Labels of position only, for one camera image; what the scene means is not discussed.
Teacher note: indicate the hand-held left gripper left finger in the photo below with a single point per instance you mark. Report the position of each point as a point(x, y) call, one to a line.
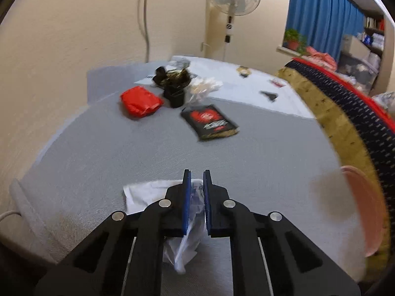
point(186, 203)

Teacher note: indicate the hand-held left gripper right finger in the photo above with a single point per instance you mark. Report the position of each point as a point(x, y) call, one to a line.
point(207, 203)

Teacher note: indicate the white paper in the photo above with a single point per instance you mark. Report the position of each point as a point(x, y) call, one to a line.
point(143, 194)

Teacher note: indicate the black snack packet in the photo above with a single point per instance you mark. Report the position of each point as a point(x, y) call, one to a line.
point(209, 121)

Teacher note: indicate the small black cup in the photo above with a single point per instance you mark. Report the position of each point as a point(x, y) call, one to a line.
point(175, 98)

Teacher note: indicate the red wrapper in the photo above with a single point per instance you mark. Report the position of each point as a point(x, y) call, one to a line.
point(140, 101)

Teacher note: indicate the clear plastic bag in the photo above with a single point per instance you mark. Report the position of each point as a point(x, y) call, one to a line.
point(205, 86)

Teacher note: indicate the dark camouflage wrapper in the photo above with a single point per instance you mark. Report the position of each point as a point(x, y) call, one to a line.
point(172, 77)

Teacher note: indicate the pink waste bin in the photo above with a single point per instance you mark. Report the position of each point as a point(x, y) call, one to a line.
point(367, 206)

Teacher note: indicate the white printed sheet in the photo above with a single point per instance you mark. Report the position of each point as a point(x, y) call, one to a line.
point(247, 95)

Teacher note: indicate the bed with red star blanket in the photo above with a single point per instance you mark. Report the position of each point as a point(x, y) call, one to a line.
point(348, 104)

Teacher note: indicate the potted green plant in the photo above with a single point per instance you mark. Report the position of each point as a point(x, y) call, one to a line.
point(293, 38)

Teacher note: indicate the pink folded cloth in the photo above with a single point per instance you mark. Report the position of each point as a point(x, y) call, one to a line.
point(322, 57)

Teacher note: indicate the clear storage bin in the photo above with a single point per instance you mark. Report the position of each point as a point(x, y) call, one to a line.
point(359, 71)

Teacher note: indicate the grey storage box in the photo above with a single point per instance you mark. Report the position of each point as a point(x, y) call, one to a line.
point(353, 44)

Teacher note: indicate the blue curtain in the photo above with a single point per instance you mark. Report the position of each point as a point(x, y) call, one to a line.
point(321, 15)

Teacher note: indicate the small low wall socket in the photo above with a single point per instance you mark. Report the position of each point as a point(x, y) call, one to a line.
point(202, 47)

